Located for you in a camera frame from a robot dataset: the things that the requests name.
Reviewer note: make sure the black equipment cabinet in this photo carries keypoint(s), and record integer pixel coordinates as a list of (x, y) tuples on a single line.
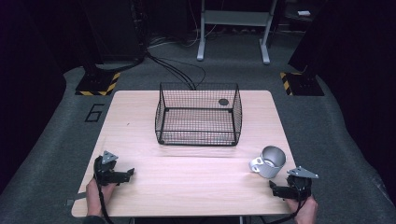
[(115, 28)]

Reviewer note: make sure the person's right hand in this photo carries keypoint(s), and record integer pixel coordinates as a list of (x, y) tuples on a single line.
[(306, 211)]

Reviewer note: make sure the white metal mug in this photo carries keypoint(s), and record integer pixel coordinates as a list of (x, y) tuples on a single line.
[(269, 169)]

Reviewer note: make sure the small white box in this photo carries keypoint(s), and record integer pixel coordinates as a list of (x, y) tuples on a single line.
[(304, 13)]

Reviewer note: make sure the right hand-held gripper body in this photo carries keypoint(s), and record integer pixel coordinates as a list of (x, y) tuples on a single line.
[(299, 186)]

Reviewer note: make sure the grey table edge bracket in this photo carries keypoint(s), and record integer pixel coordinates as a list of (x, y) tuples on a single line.
[(76, 199)]

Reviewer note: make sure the black striped stand base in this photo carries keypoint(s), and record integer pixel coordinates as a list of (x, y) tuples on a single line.
[(303, 84), (97, 83)]

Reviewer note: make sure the white metal stand frame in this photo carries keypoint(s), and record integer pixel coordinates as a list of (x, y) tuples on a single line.
[(236, 18)]

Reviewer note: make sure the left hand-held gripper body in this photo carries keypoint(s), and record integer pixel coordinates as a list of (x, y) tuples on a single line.
[(106, 174)]

